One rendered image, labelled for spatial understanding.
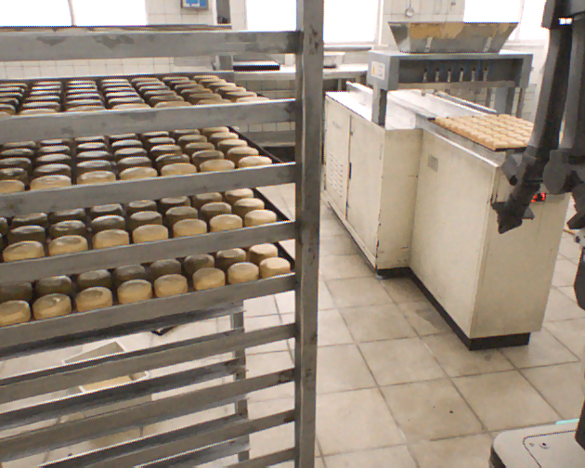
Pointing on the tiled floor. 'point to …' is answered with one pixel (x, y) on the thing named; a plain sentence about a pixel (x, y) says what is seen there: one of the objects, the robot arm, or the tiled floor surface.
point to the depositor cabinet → (373, 179)
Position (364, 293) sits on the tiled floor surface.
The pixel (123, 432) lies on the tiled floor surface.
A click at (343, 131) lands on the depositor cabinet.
